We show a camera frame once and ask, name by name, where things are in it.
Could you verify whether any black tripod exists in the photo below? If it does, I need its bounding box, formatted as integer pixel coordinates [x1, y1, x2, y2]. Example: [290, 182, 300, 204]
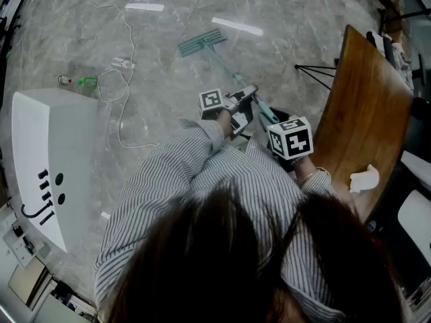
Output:
[294, 64, 339, 91]

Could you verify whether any black framed partition stand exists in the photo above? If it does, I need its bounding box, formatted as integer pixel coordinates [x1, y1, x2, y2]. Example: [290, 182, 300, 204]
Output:
[355, 0, 431, 36]

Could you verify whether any crumpled white tissue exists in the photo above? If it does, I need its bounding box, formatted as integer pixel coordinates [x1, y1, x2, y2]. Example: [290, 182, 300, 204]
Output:
[349, 164, 380, 194]

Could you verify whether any white socket panel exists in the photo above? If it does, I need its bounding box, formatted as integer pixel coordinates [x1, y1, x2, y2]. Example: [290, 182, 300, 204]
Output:
[2, 219, 37, 269]

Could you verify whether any white box water heater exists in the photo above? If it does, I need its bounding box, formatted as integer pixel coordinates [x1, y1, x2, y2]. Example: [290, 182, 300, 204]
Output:
[11, 88, 100, 254]

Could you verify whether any brown wooden panel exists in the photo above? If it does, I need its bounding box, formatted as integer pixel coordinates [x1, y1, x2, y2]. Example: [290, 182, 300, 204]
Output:
[379, 0, 410, 45]

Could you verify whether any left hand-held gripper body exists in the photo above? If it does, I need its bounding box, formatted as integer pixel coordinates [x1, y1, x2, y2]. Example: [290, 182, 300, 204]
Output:
[197, 88, 253, 120]

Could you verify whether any person's striped shirt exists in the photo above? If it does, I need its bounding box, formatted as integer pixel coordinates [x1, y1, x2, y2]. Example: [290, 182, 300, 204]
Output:
[93, 118, 358, 323]

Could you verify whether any person's left forearm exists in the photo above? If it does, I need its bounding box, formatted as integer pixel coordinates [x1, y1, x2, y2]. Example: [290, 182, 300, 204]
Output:
[134, 109, 234, 188]

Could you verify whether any teal mop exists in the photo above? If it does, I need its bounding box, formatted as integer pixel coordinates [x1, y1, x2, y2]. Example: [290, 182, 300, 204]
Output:
[177, 28, 280, 124]

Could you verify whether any pale garment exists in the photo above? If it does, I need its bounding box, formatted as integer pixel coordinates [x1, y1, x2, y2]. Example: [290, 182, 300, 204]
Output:
[390, 41, 416, 92]

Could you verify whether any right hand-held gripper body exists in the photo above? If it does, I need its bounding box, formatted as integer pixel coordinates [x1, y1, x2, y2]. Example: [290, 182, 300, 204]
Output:
[267, 108, 314, 172]

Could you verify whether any long white cable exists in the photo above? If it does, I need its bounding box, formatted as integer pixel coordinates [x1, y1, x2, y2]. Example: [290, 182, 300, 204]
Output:
[86, 0, 159, 149]

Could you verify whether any person's right forearm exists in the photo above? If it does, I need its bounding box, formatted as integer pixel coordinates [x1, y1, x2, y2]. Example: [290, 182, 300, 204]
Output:
[291, 156, 354, 215]

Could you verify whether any white chair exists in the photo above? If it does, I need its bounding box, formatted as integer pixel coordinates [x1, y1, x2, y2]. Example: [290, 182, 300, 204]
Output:
[397, 189, 431, 258]

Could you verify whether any brown wooden table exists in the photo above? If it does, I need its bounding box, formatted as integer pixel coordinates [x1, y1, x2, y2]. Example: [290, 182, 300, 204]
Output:
[309, 24, 414, 225]

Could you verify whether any gold bangle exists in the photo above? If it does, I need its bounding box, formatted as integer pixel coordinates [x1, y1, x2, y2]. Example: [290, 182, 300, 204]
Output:
[299, 168, 320, 186]

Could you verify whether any black chair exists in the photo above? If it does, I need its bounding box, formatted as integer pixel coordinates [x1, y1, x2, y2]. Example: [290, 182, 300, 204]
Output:
[365, 30, 426, 94]

